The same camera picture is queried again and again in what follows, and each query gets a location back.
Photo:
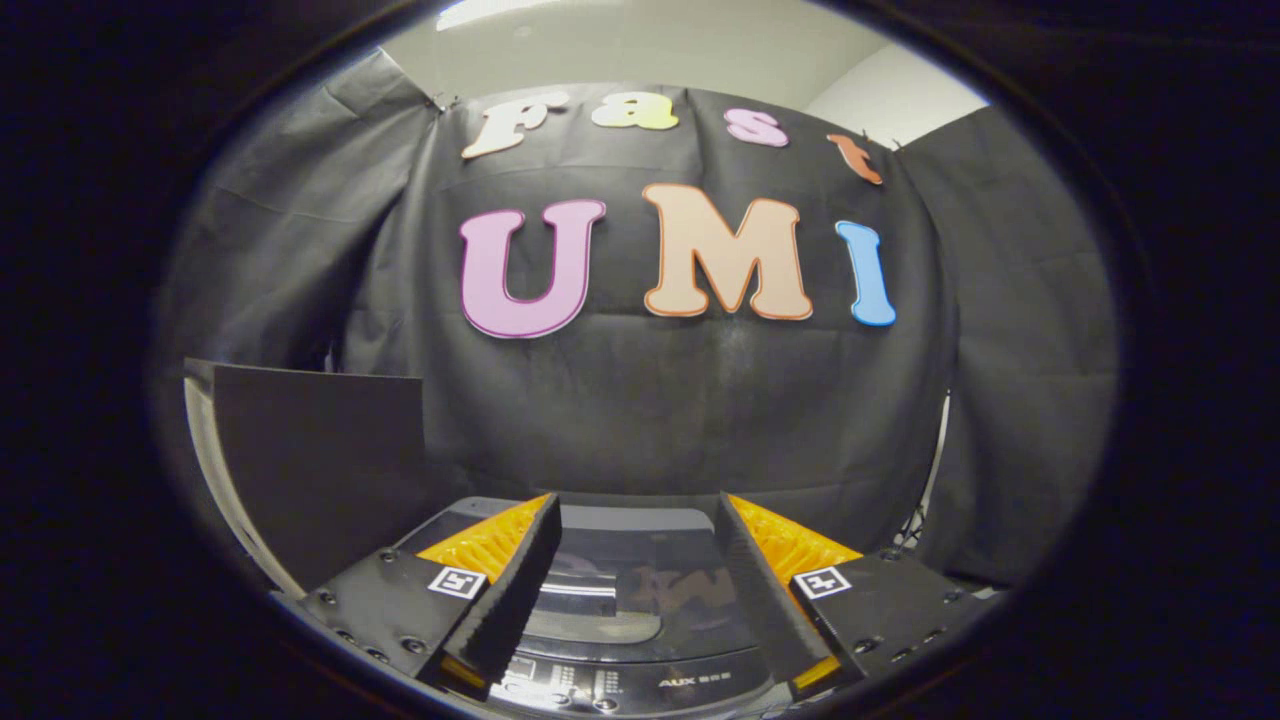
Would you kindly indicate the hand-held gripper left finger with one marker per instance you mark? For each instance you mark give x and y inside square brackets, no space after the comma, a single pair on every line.
[515,585]

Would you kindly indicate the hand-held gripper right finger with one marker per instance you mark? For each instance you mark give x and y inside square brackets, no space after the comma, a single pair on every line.
[765,590]

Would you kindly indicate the grey washing machine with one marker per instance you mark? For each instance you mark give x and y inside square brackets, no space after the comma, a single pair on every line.
[680,685]

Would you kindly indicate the black backdrop cloth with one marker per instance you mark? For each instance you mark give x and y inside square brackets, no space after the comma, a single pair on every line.
[700,420]

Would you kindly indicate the black light stand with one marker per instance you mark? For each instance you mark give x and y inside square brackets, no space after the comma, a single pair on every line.
[925,500]

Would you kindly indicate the dark beige cabinet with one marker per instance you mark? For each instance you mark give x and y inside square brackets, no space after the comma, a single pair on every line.
[320,460]

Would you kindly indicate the ceiling light panel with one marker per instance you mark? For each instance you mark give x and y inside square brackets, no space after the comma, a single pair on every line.
[500,10]

